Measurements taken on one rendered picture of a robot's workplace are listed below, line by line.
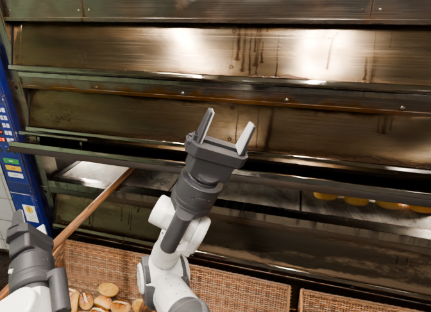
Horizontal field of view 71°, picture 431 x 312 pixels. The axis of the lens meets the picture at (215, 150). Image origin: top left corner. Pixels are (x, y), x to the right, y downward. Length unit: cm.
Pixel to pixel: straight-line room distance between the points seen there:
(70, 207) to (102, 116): 58
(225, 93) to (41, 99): 82
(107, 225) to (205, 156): 112
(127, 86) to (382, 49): 87
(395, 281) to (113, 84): 133
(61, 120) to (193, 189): 97
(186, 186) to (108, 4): 82
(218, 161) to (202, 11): 64
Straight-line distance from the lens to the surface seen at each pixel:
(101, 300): 172
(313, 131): 109
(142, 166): 113
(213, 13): 107
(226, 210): 129
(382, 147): 113
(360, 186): 103
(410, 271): 146
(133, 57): 117
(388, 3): 106
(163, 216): 64
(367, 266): 141
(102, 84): 128
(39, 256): 80
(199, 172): 56
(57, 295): 74
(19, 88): 155
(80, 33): 131
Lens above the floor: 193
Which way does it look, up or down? 25 degrees down
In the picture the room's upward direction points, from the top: straight up
